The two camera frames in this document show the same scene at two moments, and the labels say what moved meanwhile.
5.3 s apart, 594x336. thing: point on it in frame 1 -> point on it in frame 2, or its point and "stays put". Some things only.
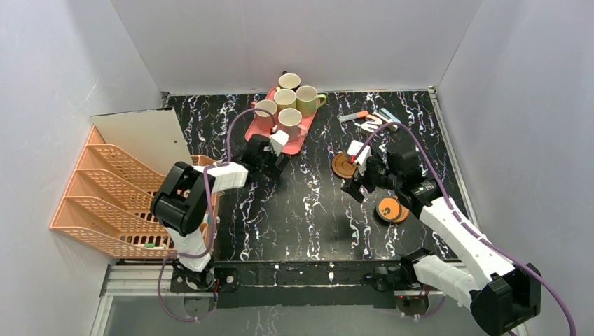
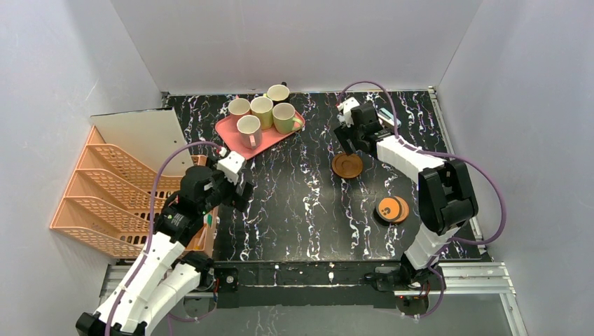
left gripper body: [270, 156] -> [242, 192]
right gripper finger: [352, 187] -> [347, 138]
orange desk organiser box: [206, 222] stays put
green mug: [307, 100] -> [284, 118]
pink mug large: [289, 120] -> [249, 127]
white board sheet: [153, 136] stays put
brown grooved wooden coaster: [342, 166] stays put
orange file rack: [107, 204] stays put
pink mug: [264, 120] -> [239, 106]
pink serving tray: [292, 148] -> [227, 129]
